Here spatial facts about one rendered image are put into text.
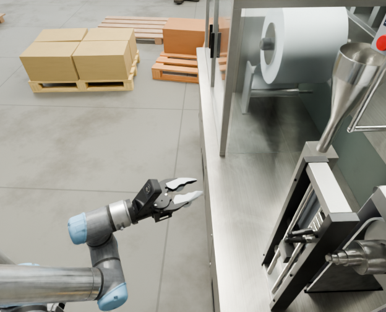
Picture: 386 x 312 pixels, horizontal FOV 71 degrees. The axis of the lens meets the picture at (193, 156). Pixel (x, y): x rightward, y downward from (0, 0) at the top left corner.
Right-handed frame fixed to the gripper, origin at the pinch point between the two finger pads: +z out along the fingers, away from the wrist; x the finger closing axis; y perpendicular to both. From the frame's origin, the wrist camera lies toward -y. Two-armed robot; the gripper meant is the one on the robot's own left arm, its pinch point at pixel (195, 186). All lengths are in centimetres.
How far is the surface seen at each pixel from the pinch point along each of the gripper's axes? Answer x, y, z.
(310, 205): 20.8, -11.7, 19.6
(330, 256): 32.2, -14.9, 14.3
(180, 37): -283, 124, 107
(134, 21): -437, 173, 80
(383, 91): -8, -8, 76
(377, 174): 13, 14, 70
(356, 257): 34.3, -16.0, 18.1
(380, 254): 35.5, -17.9, 21.5
